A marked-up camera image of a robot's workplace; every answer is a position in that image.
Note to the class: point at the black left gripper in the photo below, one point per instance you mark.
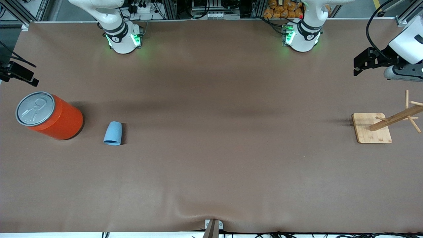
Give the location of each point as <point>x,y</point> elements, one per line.
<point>388,57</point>

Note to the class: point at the aluminium frame profile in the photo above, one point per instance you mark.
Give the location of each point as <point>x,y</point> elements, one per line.
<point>408,16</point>
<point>19,15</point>

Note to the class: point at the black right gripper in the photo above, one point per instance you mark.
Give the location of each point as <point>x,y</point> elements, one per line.
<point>6,67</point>

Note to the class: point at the white power strip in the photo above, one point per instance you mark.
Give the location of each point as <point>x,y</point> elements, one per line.
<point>142,8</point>

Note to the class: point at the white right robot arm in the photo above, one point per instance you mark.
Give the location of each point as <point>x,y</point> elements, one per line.
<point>115,29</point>

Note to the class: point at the orange can with grey lid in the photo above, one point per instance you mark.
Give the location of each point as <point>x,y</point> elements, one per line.
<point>62,120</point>

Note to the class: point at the brown table mat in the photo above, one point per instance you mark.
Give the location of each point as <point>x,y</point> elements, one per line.
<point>211,148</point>

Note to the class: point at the blue plastic cup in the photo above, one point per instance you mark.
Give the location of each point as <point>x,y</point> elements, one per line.
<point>113,132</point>

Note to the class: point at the orange snack bag pile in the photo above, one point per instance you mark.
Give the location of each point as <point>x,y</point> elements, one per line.
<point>282,10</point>

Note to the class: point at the white terminal strip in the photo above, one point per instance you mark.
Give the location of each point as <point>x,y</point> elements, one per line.
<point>216,15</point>

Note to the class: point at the metal bracket with wooden post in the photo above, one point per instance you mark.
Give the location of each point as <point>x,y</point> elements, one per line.
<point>213,228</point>

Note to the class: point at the wooden mug tree stand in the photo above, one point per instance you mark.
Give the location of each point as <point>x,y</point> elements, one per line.
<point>371,130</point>

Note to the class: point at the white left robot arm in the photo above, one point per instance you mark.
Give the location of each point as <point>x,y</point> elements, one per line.
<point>305,33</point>

